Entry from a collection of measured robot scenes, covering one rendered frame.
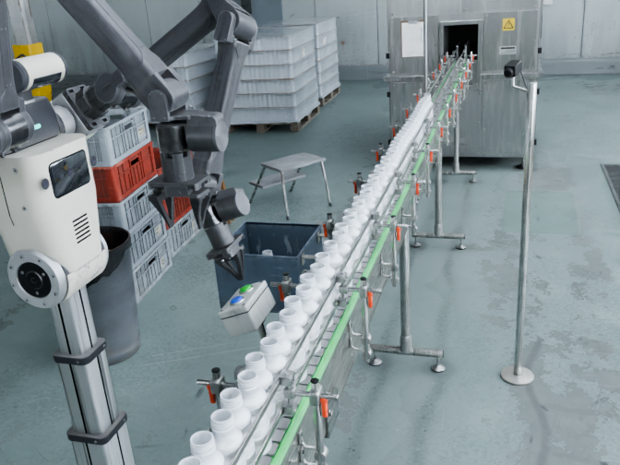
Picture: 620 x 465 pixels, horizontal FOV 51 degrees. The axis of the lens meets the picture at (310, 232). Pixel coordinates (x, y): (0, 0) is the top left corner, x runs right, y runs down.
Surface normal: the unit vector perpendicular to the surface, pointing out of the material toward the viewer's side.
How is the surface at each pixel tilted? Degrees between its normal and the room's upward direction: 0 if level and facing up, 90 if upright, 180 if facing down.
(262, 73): 90
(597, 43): 90
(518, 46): 90
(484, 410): 0
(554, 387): 0
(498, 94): 90
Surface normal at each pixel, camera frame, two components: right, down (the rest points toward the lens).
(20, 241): -0.26, 0.54
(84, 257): 0.96, 0.04
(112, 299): 0.68, 0.28
